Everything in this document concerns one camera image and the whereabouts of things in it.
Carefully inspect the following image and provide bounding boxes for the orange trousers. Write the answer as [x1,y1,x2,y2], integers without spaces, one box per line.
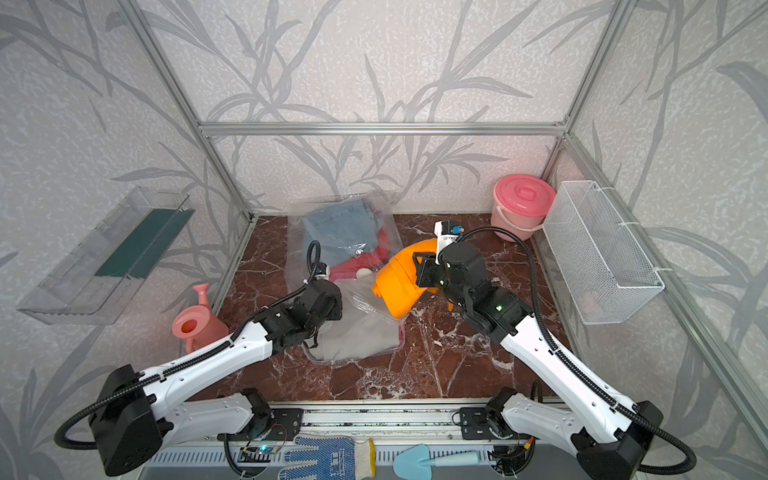
[372,237,441,320]

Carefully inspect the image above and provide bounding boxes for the clear plastic vacuum bag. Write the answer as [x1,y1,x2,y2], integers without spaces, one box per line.
[284,192,405,365]

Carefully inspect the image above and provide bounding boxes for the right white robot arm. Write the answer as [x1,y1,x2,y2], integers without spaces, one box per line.
[406,241,697,479]

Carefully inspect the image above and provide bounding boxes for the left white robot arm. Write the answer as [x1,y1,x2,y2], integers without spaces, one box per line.
[54,279,343,477]

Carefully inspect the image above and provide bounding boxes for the grey white garment in bag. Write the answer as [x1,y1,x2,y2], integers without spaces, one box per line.
[307,282,403,363]

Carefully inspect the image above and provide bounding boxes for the pink garment in bag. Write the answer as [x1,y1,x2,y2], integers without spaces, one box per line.
[327,227,389,281]

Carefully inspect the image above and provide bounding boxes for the pink lidded bucket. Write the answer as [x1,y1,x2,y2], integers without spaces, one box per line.
[490,174,556,240]

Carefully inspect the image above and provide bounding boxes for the pink watering can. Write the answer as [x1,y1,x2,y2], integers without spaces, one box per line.
[172,284,229,354]

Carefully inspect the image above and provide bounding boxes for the blue folded towel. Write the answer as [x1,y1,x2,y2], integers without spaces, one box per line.
[300,198,382,267]

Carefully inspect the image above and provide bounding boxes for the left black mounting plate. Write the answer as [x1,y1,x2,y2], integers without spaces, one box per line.
[239,408,304,442]

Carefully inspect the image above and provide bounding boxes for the black mounting plate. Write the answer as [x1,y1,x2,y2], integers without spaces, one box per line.
[458,407,517,441]
[239,408,304,442]

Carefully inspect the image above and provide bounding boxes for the blue dotted work glove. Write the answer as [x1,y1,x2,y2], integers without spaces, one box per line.
[278,435,376,480]

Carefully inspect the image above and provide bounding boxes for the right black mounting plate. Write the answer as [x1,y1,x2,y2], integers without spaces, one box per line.
[458,407,517,441]

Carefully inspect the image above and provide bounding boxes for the light blue toy shovel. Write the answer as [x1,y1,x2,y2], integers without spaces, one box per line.
[393,445,482,480]

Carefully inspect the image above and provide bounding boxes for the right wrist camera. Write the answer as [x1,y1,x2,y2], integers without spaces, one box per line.
[434,220,464,245]

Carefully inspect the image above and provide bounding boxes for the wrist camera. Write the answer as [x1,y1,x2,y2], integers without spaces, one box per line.
[310,262,330,281]
[434,220,464,245]

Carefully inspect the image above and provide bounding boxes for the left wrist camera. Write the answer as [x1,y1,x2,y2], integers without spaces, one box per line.
[310,262,330,281]

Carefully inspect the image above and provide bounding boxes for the white wire mesh basket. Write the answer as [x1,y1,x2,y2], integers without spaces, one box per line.
[543,180,665,325]

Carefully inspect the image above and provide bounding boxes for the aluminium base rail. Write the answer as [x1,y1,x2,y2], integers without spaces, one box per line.
[119,398,631,451]

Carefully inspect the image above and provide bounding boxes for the clear plastic wall shelf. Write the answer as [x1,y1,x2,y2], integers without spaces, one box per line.
[17,187,195,325]

